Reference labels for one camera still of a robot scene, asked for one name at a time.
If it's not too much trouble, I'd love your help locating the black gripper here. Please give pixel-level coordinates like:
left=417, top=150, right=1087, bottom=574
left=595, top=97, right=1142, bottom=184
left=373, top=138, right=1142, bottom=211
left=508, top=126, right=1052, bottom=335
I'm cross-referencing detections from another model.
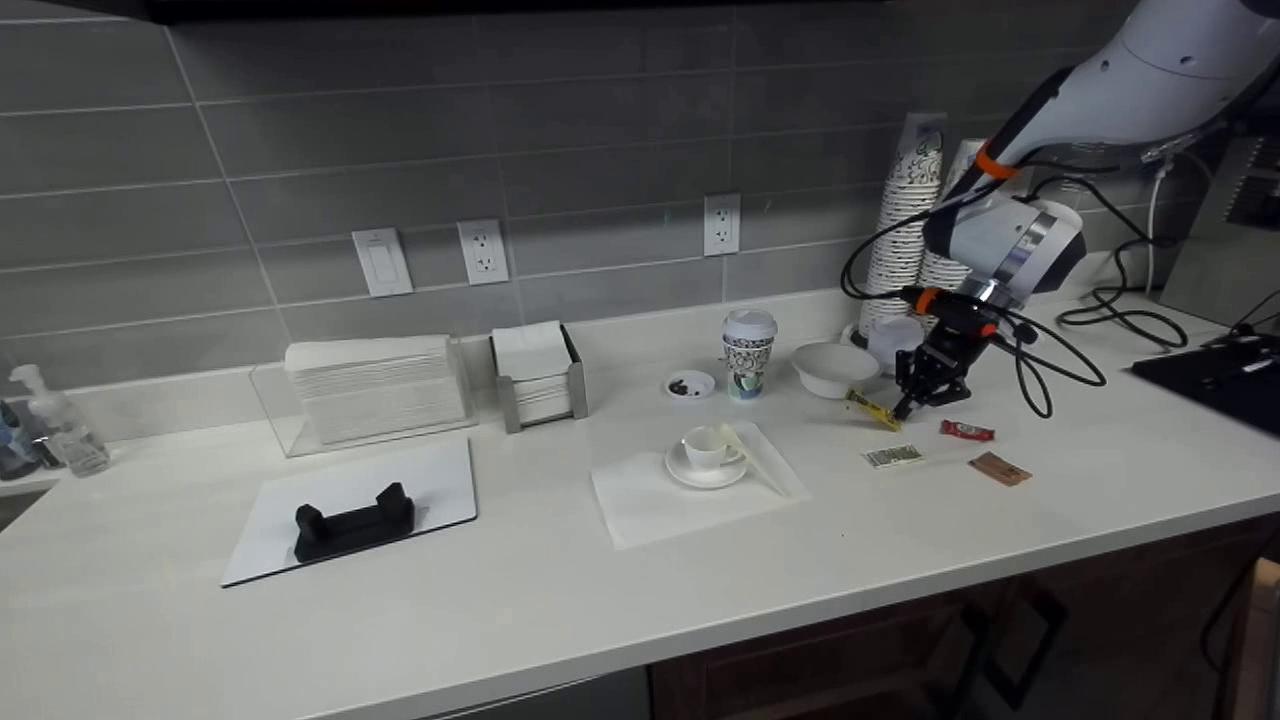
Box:
left=887, top=282, right=1003, bottom=423

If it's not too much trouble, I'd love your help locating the yellow sachet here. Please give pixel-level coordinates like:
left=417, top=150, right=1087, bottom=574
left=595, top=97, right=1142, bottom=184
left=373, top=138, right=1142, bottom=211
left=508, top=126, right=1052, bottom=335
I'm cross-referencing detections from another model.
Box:
left=846, top=382, right=908, bottom=437

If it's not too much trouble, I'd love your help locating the white bowl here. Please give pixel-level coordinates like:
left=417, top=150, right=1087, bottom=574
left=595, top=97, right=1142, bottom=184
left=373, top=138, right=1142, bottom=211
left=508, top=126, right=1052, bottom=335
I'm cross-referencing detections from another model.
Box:
left=793, top=339, right=883, bottom=403

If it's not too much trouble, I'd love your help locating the red ketchup sachet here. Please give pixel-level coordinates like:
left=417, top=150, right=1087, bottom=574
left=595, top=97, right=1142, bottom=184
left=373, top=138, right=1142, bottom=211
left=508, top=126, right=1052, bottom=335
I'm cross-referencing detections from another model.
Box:
left=938, top=416, right=999, bottom=446

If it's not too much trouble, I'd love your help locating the green clear sachet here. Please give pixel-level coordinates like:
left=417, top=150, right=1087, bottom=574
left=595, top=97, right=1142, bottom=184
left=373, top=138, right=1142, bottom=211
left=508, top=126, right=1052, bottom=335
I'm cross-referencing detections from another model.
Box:
left=864, top=439, right=927, bottom=471

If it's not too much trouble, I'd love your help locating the brown sachet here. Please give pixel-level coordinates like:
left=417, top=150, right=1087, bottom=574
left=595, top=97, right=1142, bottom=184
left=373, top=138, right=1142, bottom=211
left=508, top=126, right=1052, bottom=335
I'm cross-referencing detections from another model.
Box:
left=964, top=446, right=1035, bottom=490

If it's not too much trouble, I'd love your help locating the small white lidded cup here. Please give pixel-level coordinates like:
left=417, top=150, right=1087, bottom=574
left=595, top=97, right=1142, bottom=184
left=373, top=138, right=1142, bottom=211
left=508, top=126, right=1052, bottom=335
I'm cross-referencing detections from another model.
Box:
left=864, top=311, right=927, bottom=373

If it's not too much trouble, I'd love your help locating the pale stir stick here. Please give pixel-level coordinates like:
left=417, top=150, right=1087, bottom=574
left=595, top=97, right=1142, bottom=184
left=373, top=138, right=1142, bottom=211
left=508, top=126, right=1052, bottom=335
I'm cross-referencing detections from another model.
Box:
left=715, top=420, right=793, bottom=483

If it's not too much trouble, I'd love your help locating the printed paper cup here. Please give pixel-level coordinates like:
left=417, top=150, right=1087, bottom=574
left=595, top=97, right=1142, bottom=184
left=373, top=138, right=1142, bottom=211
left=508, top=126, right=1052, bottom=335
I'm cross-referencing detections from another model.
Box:
left=721, top=307, right=779, bottom=403

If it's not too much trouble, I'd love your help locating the tall sleeve of white cups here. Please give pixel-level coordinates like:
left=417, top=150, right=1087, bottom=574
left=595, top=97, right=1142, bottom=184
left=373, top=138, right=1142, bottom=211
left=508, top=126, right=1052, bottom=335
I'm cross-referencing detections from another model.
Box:
left=858, top=107, right=951, bottom=339

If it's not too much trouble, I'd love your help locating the white saucer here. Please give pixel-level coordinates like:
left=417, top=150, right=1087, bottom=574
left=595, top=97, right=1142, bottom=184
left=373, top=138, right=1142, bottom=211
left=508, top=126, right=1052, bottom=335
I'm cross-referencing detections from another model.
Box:
left=664, top=443, right=757, bottom=495

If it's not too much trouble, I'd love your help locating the small dish with dark bits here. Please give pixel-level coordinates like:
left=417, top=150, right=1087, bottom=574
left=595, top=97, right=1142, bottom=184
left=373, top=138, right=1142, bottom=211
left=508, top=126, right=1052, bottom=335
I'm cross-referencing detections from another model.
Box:
left=664, top=363, right=725, bottom=403

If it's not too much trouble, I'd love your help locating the black flat pad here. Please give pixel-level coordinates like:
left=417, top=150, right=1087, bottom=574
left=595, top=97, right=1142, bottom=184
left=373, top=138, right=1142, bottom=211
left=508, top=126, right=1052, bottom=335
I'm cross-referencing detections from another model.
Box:
left=1130, top=329, right=1280, bottom=439

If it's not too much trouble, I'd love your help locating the brown wooden cabinet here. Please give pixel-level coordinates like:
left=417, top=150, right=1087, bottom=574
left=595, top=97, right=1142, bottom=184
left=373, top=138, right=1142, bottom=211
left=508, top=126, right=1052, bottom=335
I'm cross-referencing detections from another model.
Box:
left=643, top=510, right=1280, bottom=720

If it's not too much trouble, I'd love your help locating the white napkin mat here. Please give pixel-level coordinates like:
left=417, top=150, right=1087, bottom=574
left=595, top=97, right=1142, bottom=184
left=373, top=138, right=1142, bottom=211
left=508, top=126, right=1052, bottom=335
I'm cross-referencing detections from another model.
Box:
left=587, top=420, right=811, bottom=555

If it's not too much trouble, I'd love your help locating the napkin holder with napkins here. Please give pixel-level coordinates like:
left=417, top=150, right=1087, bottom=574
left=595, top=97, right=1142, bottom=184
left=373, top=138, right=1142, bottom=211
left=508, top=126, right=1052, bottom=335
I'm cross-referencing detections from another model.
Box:
left=486, top=316, right=592, bottom=437

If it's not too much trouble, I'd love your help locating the wooden chair back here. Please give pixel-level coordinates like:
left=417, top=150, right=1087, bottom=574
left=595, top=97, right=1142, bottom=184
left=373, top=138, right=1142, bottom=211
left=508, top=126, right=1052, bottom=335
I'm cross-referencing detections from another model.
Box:
left=1222, top=552, right=1280, bottom=720

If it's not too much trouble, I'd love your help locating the white flat board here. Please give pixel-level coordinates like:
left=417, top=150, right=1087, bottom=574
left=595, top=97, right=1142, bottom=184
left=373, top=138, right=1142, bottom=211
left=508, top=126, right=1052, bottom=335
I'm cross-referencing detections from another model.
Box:
left=219, top=432, right=486, bottom=590

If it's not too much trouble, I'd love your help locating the clear acrylic box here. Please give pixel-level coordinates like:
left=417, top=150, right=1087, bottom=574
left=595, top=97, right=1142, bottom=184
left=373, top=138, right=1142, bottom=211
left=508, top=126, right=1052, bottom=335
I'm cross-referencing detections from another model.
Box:
left=247, top=330, right=478, bottom=460

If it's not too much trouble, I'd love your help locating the black plastic block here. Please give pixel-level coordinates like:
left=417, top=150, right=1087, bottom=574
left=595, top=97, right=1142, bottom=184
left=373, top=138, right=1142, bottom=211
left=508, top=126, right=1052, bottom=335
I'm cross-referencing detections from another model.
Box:
left=287, top=481, right=421, bottom=567

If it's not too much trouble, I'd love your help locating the clear hand sanitizer bottle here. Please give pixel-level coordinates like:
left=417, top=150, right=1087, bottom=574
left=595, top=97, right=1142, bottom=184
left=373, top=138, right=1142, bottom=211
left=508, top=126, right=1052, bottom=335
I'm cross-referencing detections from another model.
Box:
left=10, top=359, right=116, bottom=481

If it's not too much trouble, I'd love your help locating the white wall power outlet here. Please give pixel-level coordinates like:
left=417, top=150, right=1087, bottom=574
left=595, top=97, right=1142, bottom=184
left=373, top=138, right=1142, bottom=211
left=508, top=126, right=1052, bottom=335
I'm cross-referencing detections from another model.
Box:
left=454, top=214, right=518, bottom=288
left=702, top=192, right=749, bottom=260

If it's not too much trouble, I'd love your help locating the white wall light switch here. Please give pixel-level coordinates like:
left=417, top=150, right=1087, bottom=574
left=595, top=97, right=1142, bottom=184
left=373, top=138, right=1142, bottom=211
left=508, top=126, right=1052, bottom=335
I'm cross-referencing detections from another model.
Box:
left=348, top=223, right=417, bottom=298

